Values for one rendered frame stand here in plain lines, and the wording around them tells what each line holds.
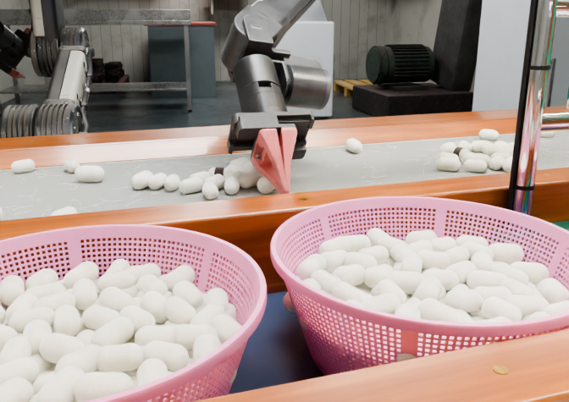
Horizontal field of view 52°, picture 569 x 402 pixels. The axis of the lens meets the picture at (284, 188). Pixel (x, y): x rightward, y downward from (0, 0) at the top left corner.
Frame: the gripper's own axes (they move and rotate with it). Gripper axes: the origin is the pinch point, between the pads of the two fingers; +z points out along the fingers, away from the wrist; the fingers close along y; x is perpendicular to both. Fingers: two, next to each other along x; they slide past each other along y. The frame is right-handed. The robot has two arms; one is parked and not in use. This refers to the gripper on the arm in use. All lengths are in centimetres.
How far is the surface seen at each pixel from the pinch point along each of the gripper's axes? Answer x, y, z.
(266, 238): -4.9, -4.9, 8.9
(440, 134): 17.4, 37.4, -20.3
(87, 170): 9.7, -22.4, -11.2
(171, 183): 5.2, -12.4, -5.3
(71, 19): 337, -45, -424
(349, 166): 9.5, 14.0, -9.2
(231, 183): 2.7, -5.5, -3.0
